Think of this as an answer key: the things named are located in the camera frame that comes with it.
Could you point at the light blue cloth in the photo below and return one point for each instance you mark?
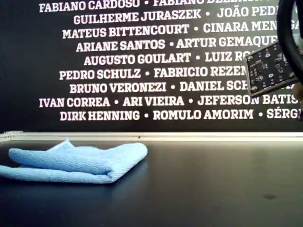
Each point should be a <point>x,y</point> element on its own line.
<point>71,163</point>

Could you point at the black banner with white names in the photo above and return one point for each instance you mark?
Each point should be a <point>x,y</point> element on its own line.
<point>151,66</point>

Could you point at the tan right gripper body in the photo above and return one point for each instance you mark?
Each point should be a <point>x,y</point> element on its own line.
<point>299,91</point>

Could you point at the right wrist camera circuit board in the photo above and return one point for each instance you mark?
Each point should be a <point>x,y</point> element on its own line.
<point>270,68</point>

